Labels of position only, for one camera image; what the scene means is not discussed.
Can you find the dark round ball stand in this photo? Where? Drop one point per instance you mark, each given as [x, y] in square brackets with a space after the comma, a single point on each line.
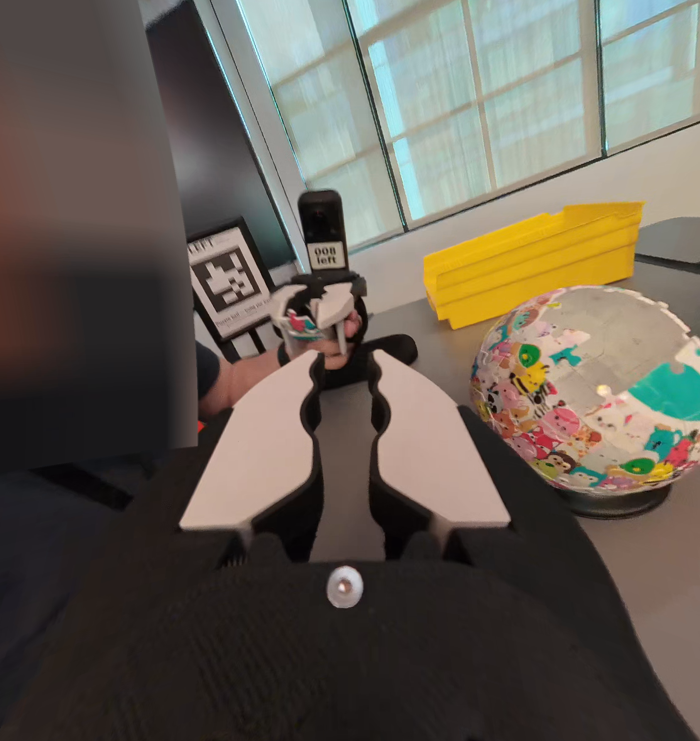
[616, 505]

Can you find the black oval pad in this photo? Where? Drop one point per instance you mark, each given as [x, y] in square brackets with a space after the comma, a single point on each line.
[393, 347]

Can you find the colourful puzzle ball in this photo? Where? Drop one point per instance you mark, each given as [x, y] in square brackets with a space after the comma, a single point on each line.
[593, 393]

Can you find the person's dark shirt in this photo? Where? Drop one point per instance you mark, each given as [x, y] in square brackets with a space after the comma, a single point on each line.
[206, 367]

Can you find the large gridded window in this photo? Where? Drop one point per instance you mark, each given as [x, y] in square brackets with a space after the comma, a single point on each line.
[442, 116]

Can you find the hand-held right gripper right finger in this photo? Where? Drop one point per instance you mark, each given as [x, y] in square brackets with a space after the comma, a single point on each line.
[437, 457]

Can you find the colourful puzzle piece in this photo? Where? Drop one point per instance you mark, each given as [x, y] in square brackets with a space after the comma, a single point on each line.
[303, 327]

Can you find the person's left hand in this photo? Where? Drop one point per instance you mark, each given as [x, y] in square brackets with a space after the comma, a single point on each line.
[328, 359]

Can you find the black framed tag sign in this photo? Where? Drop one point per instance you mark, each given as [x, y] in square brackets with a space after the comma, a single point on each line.
[228, 278]

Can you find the person's left forearm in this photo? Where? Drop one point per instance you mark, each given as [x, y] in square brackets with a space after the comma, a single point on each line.
[243, 379]

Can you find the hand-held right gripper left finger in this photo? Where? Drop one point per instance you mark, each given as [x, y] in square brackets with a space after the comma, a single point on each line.
[257, 451]

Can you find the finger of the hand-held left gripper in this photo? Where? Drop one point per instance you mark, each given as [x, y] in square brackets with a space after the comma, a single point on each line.
[283, 310]
[332, 310]

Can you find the yellow plastic bin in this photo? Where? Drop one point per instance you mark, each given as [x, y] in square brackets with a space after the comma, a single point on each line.
[529, 266]

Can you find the black wall panel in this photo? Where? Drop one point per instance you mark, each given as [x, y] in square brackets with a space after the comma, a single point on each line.
[211, 116]

